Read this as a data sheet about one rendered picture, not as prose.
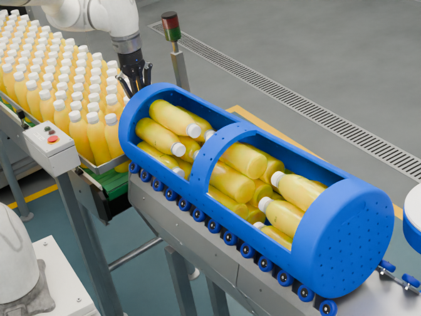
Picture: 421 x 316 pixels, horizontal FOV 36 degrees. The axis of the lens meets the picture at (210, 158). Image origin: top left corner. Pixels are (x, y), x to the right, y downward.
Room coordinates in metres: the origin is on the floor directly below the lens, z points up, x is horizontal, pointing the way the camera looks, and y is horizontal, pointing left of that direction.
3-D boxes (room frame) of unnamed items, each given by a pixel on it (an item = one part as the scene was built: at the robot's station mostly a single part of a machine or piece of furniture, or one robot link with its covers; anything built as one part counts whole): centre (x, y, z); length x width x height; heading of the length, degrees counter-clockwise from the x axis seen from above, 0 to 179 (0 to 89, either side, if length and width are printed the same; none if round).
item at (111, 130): (1.95, 0.31, 1.00); 0.07 x 0.07 x 0.20
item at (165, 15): (2.41, 0.06, 1.18); 0.06 x 0.06 x 0.16
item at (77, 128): (2.02, 0.44, 1.00); 0.07 x 0.07 x 0.20
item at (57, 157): (1.92, 0.52, 1.05); 0.20 x 0.10 x 0.10; 31
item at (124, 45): (1.88, 0.19, 1.39); 0.09 x 0.09 x 0.06
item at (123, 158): (1.96, 0.21, 0.96); 0.40 x 0.01 x 0.03; 121
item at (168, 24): (2.41, 0.06, 1.23); 0.06 x 0.06 x 0.04
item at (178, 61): (2.41, 0.06, 0.55); 0.04 x 0.04 x 1.10; 31
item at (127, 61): (1.88, 0.19, 1.32); 0.08 x 0.07 x 0.09; 121
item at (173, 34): (2.41, 0.06, 1.18); 0.06 x 0.06 x 0.05
